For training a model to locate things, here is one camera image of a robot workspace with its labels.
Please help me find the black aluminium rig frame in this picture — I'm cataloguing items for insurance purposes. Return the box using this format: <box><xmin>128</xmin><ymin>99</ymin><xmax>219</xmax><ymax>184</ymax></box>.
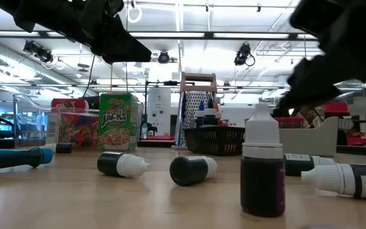
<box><xmin>0</xmin><ymin>30</ymin><xmax>366</xmax><ymax>157</ymax></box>

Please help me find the purple dropper bottle white cap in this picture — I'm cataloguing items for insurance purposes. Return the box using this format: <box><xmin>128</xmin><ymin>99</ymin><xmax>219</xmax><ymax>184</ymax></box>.
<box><xmin>240</xmin><ymin>103</ymin><xmax>286</xmax><ymax>218</ymax></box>

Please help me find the clear plastic bin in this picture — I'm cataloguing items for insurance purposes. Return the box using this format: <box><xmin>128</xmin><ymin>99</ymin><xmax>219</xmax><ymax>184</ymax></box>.
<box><xmin>13</xmin><ymin>94</ymin><xmax>144</xmax><ymax>150</ymax></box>

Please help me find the black mesh basket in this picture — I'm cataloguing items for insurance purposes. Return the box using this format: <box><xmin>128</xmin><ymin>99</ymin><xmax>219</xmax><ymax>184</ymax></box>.
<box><xmin>182</xmin><ymin>126</ymin><xmax>246</xmax><ymax>156</ymax></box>

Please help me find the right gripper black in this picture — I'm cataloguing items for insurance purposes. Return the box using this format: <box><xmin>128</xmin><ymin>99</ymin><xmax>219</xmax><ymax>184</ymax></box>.
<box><xmin>278</xmin><ymin>0</ymin><xmax>366</xmax><ymax>109</ymax></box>

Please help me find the pink metal box grater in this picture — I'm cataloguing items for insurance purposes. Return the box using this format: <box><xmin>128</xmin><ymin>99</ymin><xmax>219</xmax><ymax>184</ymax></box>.
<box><xmin>173</xmin><ymin>71</ymin><xmax>218</xmax><ymax>150</ymax></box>

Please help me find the red tray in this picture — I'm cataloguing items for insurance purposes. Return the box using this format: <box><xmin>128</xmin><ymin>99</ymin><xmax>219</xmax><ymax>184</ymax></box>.
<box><xmin>147</xmin><ymin>134</ymin><xmax>175</xmax><ymax>141</ymax></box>

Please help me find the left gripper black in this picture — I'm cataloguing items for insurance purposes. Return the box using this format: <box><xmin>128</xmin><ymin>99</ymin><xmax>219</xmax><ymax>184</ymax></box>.
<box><xmin>36</xmin><ymin>0</ymin><xmax>152</xmax><ymax>64</ymax></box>

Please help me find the small red cereal box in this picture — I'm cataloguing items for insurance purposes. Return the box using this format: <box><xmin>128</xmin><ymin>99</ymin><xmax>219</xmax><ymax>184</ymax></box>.
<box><xmin>46</xmin><ymin>97</ymin><xmax>100</xmax><ymax>149</ymax></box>

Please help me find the grey plastic bin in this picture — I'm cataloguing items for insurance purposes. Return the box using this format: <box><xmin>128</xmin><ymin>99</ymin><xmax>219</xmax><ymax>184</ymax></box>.
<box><xmin>278</xmin><ymin>116</ymin><xmax>339</xmax><ymax>157</ymax></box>

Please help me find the black mounted camera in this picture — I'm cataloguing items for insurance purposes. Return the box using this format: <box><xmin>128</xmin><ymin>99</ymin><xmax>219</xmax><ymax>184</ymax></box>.
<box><xmin>157</xmin><ymin>50</ymin><xmax>170</xmax><ymax>64</ymax></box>
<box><xmin>23</xmin><ymin>40</ymin><xmax>54</xmax><ymax>64</ymax></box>
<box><xmin>233</xmin><ymin>43</ymin><xmax>256</xmax><ymax>67</ymax></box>

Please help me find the red crate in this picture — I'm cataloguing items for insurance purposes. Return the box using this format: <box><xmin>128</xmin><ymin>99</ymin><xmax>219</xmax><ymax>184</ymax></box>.
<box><xmin>346</xmin><ymin>132</ymin><xmax>366</xmax><ymax>146</ymax></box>

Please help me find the teal marker pen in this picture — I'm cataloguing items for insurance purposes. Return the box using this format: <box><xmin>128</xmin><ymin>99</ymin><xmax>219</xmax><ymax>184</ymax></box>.
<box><xmin>0</xmin><ymin>146</ymin><xmax>54</xmax><ymax>172</ymax></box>

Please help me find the small green cereal box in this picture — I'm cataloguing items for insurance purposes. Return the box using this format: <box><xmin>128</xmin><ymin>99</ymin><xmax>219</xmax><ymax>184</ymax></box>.
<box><xmin>97</xmin><ymin>92</ymin><xmax>140</xmax><ymax>151</ymax></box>

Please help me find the dark dropper bottle white cap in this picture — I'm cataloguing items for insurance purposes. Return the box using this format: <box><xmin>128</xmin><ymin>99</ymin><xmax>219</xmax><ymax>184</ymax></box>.
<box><xmin>284</xmin><ymin>153</ymin><xmax>336</xmax><ymax>177</ymax></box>
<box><xmin>97</xmin><ymin>151</ymin><xmax>152</xmax><ymax>178</ymax></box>
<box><xmin>169</xmin><ymin>155</ymin><xmax>218</xmax><ymax>187</ymax></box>
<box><xmin>41</xmin><ymin>142</ymin><xmax>73</xmax><ymax>154</ymax></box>
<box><xmin>301</xmin><ymin>163</ymin><xmax>366</xmax><ymax>201</ymax></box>

